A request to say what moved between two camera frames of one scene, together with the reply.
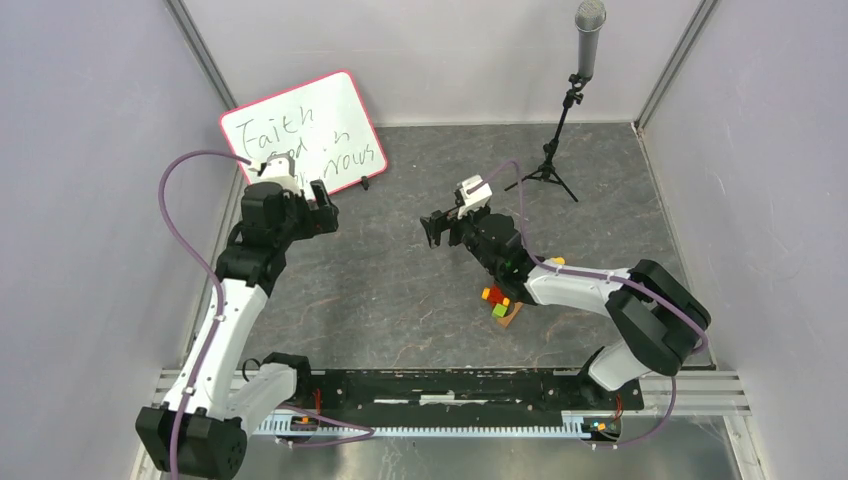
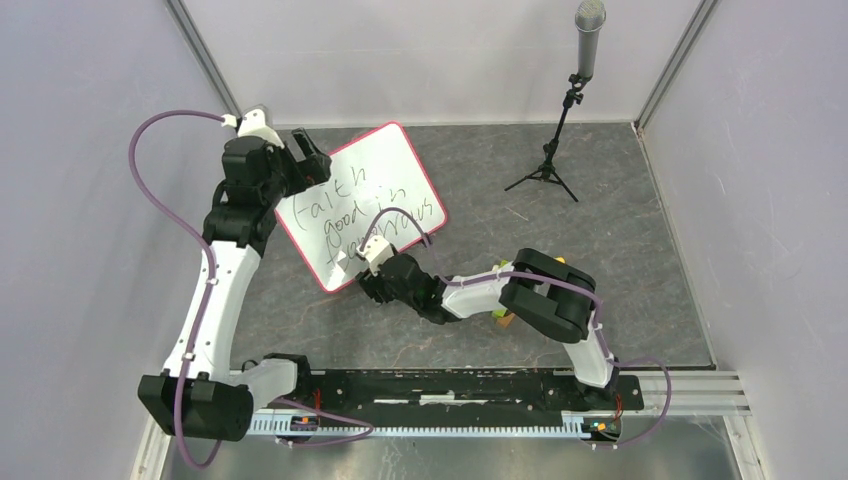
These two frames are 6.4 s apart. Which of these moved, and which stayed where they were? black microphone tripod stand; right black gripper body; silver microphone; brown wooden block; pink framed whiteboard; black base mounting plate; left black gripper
Moved: pink framed whiteboard; right black gripper body; left black gripper
Stayed: silver microphone; black microphone tripod stand; brown wooden block; black base mounting plate
